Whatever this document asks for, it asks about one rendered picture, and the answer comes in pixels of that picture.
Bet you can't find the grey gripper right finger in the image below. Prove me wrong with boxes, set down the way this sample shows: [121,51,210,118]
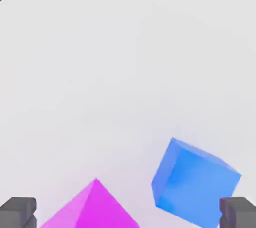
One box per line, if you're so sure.
[219,196,256,228]

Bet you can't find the small blue cube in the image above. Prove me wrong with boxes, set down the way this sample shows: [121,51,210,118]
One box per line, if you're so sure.
[151,137,243,228]

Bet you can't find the small magenta cube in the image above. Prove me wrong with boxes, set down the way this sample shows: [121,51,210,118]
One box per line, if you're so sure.
[39,177,141,228]

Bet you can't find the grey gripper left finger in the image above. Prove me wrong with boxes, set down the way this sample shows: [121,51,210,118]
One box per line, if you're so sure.
[0,196,38,228]

